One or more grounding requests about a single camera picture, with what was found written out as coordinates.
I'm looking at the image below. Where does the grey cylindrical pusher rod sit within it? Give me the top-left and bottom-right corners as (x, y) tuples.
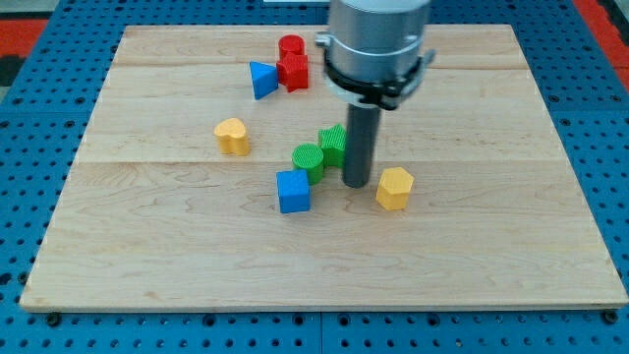
(342, 105), (380, 189)

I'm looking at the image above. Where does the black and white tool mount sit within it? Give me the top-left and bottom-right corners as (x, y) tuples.
(315, 31), (435, 110)

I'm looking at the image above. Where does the green star block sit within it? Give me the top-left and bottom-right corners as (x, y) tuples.
(318, 124), (346, 168)

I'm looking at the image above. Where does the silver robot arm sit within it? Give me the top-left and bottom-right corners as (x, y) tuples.
(315, 0), (435, 188)

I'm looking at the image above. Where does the green circle block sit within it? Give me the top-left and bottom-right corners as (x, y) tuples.
(292, 144), (324, 185)

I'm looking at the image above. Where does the red star block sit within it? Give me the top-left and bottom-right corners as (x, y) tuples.
(276, 53), (310, 92)

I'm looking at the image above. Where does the yellow hexagon block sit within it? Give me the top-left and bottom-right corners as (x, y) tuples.
(375, 167), (414, 210)

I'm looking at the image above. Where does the blue cube block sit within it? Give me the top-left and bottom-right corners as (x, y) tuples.
(276, 169), (311, 213)

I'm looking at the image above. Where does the red cylinder block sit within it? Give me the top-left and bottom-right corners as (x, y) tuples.
(277, 34), (306, 60)

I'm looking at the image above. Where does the blue triangle block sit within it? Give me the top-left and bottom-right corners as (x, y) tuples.
(250, 61), (279, 100)

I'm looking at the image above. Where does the yellow heart block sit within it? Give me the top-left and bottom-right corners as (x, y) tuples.
(213, 117), (251, 156)

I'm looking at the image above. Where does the wooden board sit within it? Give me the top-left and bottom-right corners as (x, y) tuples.
(20, 25), (628, 313)

